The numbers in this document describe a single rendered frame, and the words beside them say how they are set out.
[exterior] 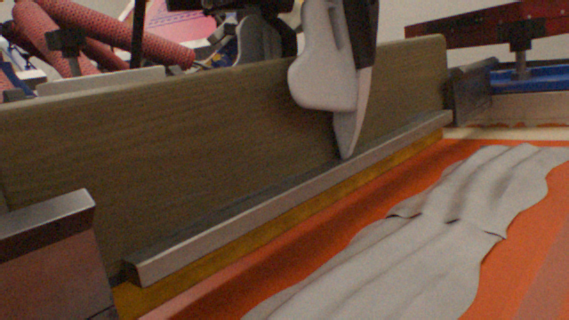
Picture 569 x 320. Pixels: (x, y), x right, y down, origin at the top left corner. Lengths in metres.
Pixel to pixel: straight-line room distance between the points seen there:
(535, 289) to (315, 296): 0.09
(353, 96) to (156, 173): 0.12
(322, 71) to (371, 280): 0.11
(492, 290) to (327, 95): 0.12
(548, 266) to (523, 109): 0.28
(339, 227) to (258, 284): 0.07
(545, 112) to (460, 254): 0.28
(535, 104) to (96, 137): 0.41
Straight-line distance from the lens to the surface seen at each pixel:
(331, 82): 0.23
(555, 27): 1.17
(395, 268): 0.19
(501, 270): 0.21
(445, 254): 0.21
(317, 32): 0.23
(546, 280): 0.20
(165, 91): 0.18
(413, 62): 0.35
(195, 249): 0.18
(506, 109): 0.48
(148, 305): 0.20
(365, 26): 0.24
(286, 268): 0.22
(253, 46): 0.27
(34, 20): 0.84
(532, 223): 0.25
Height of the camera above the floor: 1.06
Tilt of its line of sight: 13 degrees down
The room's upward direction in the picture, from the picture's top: 10 degrees counter-clockwise
